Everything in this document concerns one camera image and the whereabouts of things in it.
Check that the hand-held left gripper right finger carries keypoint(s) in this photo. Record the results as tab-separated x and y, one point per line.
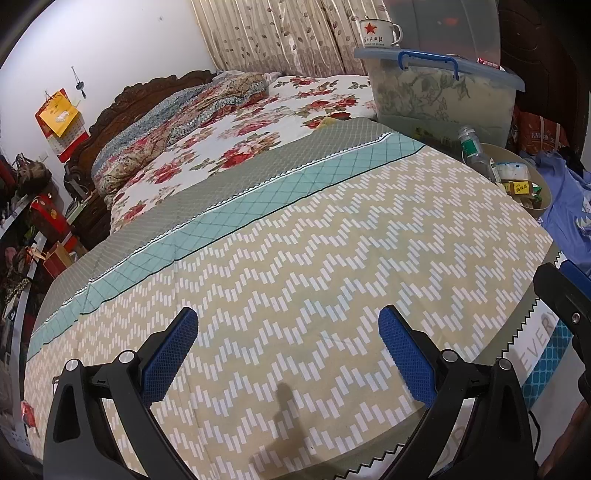
406	355

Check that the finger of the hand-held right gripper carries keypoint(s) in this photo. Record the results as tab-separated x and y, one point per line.
561	300

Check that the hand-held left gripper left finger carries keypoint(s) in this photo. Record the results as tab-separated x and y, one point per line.
168	355

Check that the beige round bin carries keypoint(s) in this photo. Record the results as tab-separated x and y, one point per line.
542	203

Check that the yellow box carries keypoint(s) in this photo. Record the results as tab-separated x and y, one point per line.
517	187

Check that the clear plastic bottle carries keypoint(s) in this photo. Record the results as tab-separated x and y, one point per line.
475	154

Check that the blue cloth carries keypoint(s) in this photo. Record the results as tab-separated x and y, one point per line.
563	203

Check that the brown gift bag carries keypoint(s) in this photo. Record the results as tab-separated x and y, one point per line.
60	261

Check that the chevron patterned bedspread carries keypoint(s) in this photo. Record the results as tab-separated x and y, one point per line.
300	254

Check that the small red packet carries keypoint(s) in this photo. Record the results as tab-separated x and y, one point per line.
28	414

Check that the cluttered metal shelf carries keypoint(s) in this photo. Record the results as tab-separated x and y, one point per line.
21	304

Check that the red orange bag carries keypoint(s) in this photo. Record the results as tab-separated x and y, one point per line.
540	131

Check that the red gift box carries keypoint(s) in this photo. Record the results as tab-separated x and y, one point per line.
51	214

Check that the carved wooden headboard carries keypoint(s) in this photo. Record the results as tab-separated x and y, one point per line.
92	152

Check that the brown handbag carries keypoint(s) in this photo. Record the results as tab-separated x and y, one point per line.
32	175

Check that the patchwork floral quilt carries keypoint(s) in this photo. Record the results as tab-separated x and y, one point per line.
175	120

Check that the white red floral bed sheet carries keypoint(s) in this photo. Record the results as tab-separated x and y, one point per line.
258	134

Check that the dark wooden cabinet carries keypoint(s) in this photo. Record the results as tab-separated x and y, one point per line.
540	46

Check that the hanging keys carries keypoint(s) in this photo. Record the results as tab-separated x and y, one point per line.
79	85

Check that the clear container with blue rim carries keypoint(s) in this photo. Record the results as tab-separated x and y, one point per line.
443	27

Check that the white mug with red star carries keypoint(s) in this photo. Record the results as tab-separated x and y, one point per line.
374	32

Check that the leaf patterned curtain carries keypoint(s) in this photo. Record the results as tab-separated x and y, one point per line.
277	32

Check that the red yellow wall calendar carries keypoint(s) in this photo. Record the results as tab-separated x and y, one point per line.
60	120

